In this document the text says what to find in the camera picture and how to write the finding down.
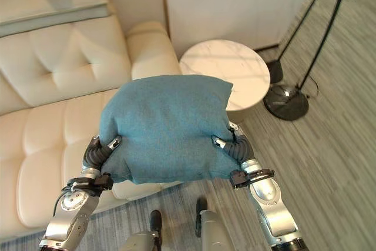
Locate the silver right robot leg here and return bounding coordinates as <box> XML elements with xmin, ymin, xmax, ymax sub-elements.
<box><xmin>195</xmin><ymin>197</ymin><xmax>233</xmax><ymax>251</ymax></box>

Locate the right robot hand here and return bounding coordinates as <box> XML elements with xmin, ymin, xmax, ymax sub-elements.
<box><xmin>211</xmin><ymin>121</ymin><xmax>256</xmax><ymax>169</ymax></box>

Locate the cream leather sofa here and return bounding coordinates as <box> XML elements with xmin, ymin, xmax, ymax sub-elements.
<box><xmin>0</xmin><ymin>0</ymin><xmax>186</xmax><ymax>237</ymax></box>

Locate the blue fabric cushion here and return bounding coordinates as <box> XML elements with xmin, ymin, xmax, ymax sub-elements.
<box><xmin>98</xmin><ymin>74</ymin><xmax>241</xmax><ymax>184</ymax></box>

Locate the round white marble side table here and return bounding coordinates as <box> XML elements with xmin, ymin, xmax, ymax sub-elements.
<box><xmin>179</xmin><ymin>39</ymin><xmax>271</xmax><ymax>123</ymax></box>

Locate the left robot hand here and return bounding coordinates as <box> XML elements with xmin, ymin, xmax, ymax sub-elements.
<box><xmin>82</xmin><ymin>135</ymin><xmax>123</xmax><ymax>173</ymax></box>

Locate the cream cushion with grey print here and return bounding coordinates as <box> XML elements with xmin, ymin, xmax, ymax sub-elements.
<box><xmin>0</xmin><ymin>0</ymin><xmax>116</xmax><ymax>39</ymax></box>

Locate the black floor lamp with round base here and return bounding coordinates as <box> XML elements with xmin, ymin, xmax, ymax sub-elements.
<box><xmin>263</xmin><ymin>0</ymin><xmax>353</xmax><ymax>122</ymax></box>

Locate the silver robot leg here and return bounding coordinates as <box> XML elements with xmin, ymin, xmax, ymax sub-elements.
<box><xmin>195</xmin><ymin>197</ymin><xmax>233</xmax><ymax>251</ymax></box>
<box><xmin>119</xmin><ymin>209</ymin><xmax>163</xmax><ymax>251</ymax></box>

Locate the silver left robot leg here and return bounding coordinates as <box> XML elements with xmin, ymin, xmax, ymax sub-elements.
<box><xmin>119</xmin><ymin>209</ymin><xmax>163</xmax><ymax>251</ymax></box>

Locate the black floor lamp with cylinder base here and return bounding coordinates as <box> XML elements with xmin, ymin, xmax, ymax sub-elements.
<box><xmin>266</xmin><ymin>0</ymin><xmax>335</xmax><ymax>84</ymax></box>

